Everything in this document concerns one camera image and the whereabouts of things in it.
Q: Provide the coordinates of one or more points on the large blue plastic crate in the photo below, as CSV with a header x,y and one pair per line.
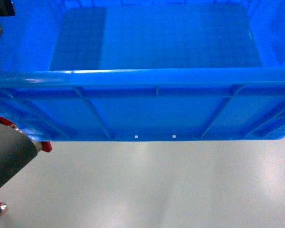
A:
x,y
144,70

